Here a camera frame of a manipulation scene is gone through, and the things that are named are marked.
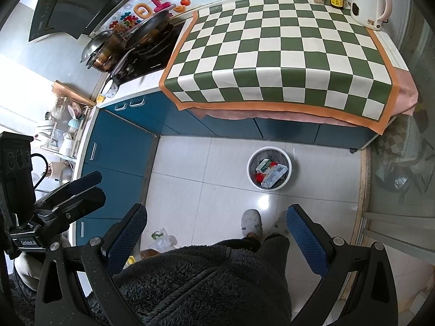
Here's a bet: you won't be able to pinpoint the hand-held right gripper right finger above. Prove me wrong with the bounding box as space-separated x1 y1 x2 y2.
285 204 399 326

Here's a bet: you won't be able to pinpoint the black range hood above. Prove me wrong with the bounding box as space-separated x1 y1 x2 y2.
29 0 164 42

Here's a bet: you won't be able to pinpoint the colourful wall stickers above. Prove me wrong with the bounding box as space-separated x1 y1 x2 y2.
109 0 186 33

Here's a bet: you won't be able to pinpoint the red and white noodle packet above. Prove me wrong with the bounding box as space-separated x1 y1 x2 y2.
260 163 288 188

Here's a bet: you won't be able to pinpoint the dish rack with dishes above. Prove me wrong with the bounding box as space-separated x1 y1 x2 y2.
34 98 92 164

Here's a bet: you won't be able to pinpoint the white electric kettle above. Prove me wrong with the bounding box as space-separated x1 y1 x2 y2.
350 0 393 31

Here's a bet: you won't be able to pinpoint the dark frying pan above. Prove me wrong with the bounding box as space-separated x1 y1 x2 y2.
110 10 171 77

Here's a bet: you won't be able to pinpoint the white trash bin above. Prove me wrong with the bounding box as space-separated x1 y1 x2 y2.
247 146 292 191

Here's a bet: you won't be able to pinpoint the steel pot with lid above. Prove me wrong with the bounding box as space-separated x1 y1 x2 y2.
80 30 125 73

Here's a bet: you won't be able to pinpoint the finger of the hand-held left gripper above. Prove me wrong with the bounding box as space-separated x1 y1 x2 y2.
34 171 103 210
36 187 107 227

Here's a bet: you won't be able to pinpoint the blue kitchen cabinet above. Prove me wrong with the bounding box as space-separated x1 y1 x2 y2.
68 92 378 246

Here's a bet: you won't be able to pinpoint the small white bowl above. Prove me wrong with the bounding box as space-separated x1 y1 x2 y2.
102 79 119 98

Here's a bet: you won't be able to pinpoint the black gas stove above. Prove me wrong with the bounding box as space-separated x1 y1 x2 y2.
110 24 186 86

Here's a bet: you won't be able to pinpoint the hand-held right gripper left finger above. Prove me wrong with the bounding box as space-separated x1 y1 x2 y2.
34 203 148 326

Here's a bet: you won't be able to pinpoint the green and white checkered mat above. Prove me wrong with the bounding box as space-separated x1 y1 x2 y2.
159 0 402 135

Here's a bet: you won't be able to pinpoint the dark fuzzy robe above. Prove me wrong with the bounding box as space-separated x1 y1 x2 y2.
86 234 293 326

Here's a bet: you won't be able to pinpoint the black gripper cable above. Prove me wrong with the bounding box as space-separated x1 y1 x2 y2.
30 154 48 179

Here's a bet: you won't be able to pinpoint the grey slipper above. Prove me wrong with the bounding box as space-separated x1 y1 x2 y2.
241 209 263 240

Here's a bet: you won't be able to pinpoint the wooden cutting board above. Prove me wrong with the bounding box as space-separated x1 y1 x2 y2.
52 81 97 108

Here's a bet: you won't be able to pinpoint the clear plastic bag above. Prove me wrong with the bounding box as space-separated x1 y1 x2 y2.
150 227 178 250

